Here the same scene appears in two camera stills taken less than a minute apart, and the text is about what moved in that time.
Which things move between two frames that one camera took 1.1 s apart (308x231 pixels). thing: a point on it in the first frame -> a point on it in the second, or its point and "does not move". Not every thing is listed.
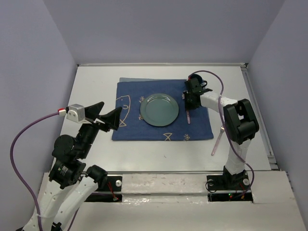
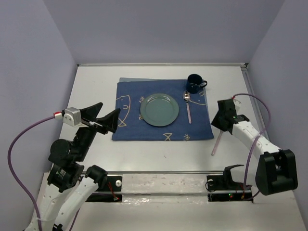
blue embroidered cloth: x=130 y=93 does not move
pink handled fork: x=222 y=130 does not move
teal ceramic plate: x=159 y=109 does not move
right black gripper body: x=188 y=104 -> x=216 y=122
